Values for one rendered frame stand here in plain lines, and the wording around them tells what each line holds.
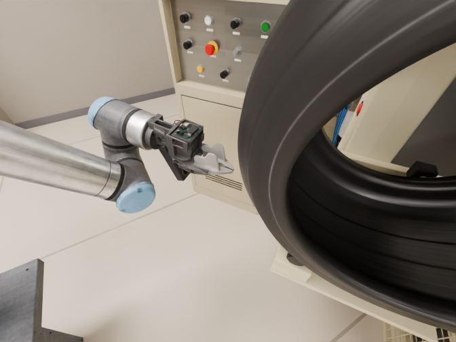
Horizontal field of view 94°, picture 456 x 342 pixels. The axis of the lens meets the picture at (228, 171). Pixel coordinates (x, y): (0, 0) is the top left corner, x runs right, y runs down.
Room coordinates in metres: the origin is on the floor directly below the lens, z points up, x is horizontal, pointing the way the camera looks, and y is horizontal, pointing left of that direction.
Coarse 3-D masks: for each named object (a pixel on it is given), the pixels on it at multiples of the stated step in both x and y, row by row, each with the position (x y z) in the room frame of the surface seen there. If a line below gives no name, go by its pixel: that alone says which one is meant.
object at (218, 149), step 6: (216, 144) 0.38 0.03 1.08; (204, 150) 0.39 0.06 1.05; (210, 150) 0.38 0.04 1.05; (216, 150) 0.37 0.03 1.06; (222, 150) 0.37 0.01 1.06; (204, 156) 0.38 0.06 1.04; (216, 156) 0.37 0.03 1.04; (222, 156) 0.37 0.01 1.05; (222, 162) 0.36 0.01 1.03; (228, 162) 0.36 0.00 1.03
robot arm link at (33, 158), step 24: (0, 120) 0.29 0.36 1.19; (0, 144) 0.25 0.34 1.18; (24, 144) 0.27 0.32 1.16; (48, 144) 0.29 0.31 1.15; (0, 168) 0.23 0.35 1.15; (24, 168) 0.24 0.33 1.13; (48, 168) 0.26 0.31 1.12; (72, 168) 0.27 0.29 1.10; (96, 168) 0.30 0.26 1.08; (120, 168) 0.33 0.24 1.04; (144, 168) 0.39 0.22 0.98; (96, 192) 0.27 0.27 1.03; (120, 192) 0.29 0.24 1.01; (144, 192) 0.30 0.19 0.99
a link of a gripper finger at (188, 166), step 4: (192, 160) 0.36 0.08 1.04; (180, 164) 0.35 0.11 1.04; (184, 164) 0.34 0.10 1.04; (188, 164) 0.35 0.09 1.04; (192, 164) 0.35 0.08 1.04; (184, 168) 0.34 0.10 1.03; (188, 168) 0.34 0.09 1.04; (192, 168) 0.34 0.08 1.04; (196, 168) 0.34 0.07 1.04; (200, 168) 0.34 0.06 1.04; (204, 168) 0.34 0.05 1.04; (192, 172) 0.33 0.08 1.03; (196, 172) 0.33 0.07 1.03; (200, 172) 0.33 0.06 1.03; (204, 172) 0.33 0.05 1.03
